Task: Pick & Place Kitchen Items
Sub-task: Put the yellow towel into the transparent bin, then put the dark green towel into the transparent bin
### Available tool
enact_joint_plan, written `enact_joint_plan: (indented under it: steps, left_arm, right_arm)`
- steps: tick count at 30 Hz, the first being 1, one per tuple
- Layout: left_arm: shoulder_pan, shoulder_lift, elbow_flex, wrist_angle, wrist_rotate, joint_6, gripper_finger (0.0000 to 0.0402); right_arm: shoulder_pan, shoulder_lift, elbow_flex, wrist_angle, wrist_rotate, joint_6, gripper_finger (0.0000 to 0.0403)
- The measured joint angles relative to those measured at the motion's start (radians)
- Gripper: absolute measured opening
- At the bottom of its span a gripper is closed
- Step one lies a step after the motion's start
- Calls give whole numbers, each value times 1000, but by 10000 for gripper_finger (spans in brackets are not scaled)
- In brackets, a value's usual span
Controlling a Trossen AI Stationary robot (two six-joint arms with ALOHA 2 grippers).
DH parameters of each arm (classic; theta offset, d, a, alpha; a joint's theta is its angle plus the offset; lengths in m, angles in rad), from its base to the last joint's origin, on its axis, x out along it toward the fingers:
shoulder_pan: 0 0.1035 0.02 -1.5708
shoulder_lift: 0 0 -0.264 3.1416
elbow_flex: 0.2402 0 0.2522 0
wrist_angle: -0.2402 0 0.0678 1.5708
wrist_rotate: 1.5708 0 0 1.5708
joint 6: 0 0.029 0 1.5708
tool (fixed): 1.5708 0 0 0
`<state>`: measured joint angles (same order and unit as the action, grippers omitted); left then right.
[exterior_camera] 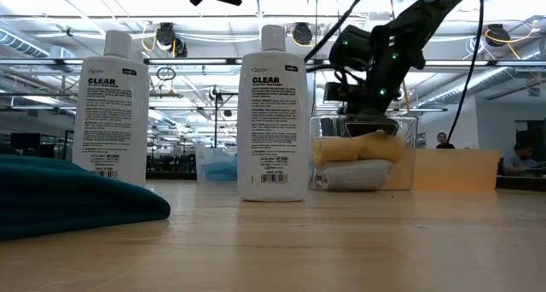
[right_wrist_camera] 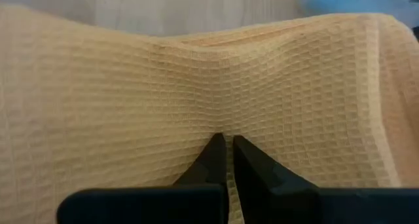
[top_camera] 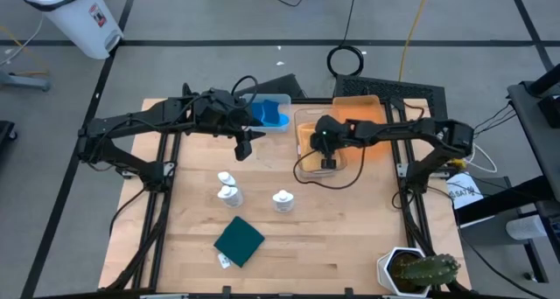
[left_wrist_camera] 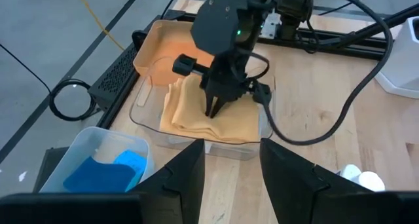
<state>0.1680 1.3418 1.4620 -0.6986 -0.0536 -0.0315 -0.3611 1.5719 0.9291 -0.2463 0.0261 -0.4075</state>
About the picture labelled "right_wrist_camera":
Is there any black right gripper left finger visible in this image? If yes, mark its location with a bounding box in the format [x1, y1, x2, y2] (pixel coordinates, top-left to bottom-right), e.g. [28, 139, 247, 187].
[57, 133, 229, 224]

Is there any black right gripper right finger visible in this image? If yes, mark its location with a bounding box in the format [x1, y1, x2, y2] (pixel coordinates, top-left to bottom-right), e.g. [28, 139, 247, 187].
[232, 134, 419, 224]

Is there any yellow waffle towel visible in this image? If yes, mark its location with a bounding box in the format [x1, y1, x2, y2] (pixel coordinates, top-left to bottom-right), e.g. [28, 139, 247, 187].
[0, 4, 419, 224]

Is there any frosted white plastic bin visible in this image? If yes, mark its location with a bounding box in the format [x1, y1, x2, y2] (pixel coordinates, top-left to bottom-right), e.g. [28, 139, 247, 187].
[302, 0, 419, 30]

